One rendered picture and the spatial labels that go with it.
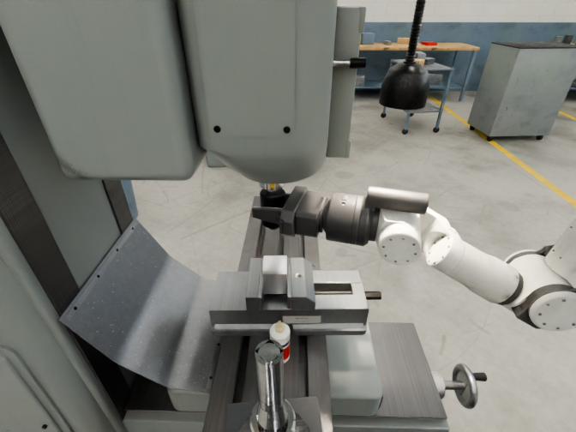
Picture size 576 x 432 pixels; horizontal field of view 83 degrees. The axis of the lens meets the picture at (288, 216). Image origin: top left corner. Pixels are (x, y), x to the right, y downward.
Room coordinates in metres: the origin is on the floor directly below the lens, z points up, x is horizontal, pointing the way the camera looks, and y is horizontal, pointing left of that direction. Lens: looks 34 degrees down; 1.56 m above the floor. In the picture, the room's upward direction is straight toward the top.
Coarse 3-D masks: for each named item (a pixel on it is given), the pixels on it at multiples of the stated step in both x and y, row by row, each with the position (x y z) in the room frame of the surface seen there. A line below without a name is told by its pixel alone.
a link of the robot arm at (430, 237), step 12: (420, 216) 0.48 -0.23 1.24; (432, 216) 0.47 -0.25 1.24; (432, 228) 0.47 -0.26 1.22; (444, 228) 0.45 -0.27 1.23; (432, 240) 0.46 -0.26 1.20; (444, 240) 0.44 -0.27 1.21; (456, 240) 0.43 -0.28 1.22; (432, 252) 0.44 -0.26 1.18; (444, 252) 0.42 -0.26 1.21; (456, 252) 0.41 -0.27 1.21; (432, 264) 0.42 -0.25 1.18; (444, 264) 0.40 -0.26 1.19; (456, 264) 0.40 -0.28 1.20
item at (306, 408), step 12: (312, 396) 0.23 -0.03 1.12; (228, 408) 0.21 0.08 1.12; (240, 408) 0.21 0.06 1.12; (252, 408) 0.21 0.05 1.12; (300, 408) 0.21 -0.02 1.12; (312, 408) 0.21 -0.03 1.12; (228, 420) 0.20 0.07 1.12; (240, 420) 0.20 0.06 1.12; (300, 420) 0.19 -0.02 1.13; (312, 420) 0.20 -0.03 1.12
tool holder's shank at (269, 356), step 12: (264, 348) 0.17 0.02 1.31; (276, 348) 0.17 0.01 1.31; (264, 360) 0.15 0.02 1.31; (276, 360) 0.15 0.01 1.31; (264, 372) 0.15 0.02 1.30; (276, 372) 0.15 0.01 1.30; (264, 384) 0.15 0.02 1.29; (276, 384) 0.15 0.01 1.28; (264, 396) 0.15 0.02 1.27; (276, 396) 0.15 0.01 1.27; (264, 408) 0.15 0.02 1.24; (276, 408) 0.15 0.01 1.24; (264, 420) 0.15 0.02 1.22; (276, 420) 0.15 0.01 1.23
